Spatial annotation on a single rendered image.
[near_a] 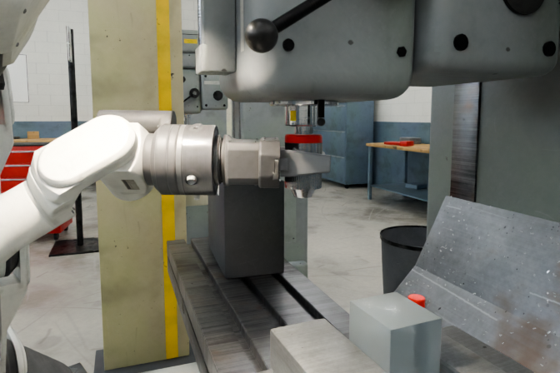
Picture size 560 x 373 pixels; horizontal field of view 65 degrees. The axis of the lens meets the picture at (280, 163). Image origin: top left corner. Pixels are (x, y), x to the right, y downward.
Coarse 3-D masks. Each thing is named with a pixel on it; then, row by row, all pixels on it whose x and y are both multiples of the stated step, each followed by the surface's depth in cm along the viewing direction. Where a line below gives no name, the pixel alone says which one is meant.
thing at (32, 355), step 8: (32, 352) 134; (32, 360) 130; (40, 360) 130; (48, 360) 130; (56, 360) 130; (32, 368) 126; (40, 368) 126; (48, 368) 126; (56, 368) 126; (64, 368) 126
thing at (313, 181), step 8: (288, 144) 53; (296, 144) 53; (304, 144) 52; (312, 144) 53; (320, 144) 54; (312, 152) 53; (320, 152) 54; (304, 176) 53; (312, 176) 53; (320, 176) 54; (288, 184) 54; (296, 184) 53; (304, 184) 53; (312, 184) 53; (320, 184) 54
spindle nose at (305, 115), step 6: (288, 108) 53; (294, 108) 52; (300, 108) 52; (306, 108) 52; (312, 108) 52; (288, 114) 53; (300, 114) 52; (306, 114) 52; (312, 114) 52; (288, 120) 53; (300, 120) 52; (306, 120) 52; (312, 120) 52
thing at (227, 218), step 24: (240, 192) 83; (264, 192) 84; (216, 216) 91; (240, 216) 83; (264, 216) 84; (216, 240) 92; (240, 240) 84; (264, 240) 85; (240, 264) 84; (264, 264) 86
